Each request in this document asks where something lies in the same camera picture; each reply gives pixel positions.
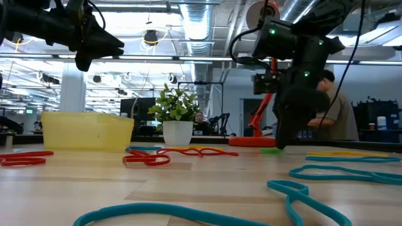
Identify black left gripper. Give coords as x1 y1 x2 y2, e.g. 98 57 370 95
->
45 0 125 72

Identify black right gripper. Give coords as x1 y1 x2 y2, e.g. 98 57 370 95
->
272 67 331 150

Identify yellow translucent plastic bin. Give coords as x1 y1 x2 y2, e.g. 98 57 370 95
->
40 111 135 151

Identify colourful product box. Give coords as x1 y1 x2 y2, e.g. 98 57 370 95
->
296 129 315 139

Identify person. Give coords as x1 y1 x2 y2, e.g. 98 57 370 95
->
307 69 360 141
192 112 212 136

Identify black ceiling spotlight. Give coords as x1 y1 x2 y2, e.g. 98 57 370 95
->
143 29 160 46

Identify yellow rubber band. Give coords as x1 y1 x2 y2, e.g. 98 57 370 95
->
169 145 225 152
307 151 389 158

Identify teal rubber band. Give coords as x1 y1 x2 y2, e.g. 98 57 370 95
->
73 180 352 226
288 164 402 186
125 146 163 154
305 156 402 164

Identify black storage shelf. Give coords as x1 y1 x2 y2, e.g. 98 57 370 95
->
353 96 402 143

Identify red rubber band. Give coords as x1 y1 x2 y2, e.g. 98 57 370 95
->
0 151 55 167
122 149 171 167
156 147 239 158

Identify green plant in white pot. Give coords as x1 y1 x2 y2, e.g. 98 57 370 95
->
147 83 202 146

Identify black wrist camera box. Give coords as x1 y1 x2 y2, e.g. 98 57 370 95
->
253 72 283 95

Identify black wrist cable bundle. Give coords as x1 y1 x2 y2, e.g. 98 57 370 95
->
228 26 274 67

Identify silver ceiling air duct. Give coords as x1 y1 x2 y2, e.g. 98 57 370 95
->
178 0 218 106

